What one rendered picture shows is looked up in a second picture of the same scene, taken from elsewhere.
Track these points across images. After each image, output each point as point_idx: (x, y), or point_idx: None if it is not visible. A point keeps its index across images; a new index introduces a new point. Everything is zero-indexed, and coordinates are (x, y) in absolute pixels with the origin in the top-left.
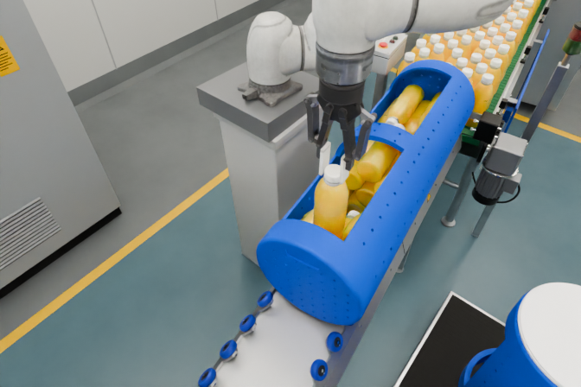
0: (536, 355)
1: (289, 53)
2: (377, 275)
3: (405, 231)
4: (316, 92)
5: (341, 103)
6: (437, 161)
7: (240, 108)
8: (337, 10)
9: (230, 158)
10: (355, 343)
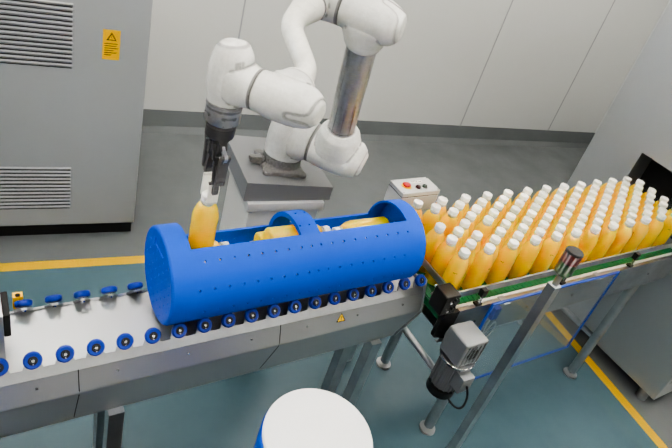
0: (268, 416)
1: (296, 139)
2: (202, 292)
3: (256, 288)
4: (313, 187)
5: (209, 136)
6: (330, 265)
7: (240, 163)
8: (209, 76)
9: (224, 211)
10: (175, 364)
